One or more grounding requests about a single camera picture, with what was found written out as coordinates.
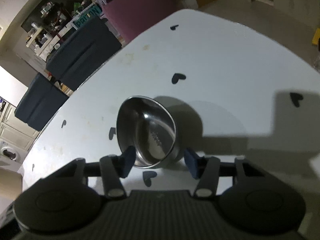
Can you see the dark blue sofa left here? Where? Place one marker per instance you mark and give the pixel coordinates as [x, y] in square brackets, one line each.
[40, 102]

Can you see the white kitchen cabinet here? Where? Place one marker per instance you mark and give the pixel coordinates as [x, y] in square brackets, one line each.
[14, 131]

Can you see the cluttered shelf unit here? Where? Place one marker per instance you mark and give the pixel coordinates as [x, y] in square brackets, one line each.
[50, 24]

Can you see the maroon armchair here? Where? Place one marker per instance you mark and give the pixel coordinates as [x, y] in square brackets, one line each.
[130, 18]

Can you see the white washing machine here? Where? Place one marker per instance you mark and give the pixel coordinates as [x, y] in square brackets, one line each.
[12, 152]

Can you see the dark blue sofa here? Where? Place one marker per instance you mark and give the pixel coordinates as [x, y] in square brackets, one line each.
[83, 53]
[40, 102]

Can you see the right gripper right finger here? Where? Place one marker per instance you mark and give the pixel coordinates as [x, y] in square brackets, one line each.
[205, 170]

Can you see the teal poizon box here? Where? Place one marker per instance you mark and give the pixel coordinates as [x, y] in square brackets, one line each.
[91, 11]

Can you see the round steel bowl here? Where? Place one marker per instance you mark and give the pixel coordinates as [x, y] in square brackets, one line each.
[149, 127]

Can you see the dark blue sofa right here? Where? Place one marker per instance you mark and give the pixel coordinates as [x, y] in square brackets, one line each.
[83, 53]

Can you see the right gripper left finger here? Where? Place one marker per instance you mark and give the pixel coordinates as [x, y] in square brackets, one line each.
[114, 167]

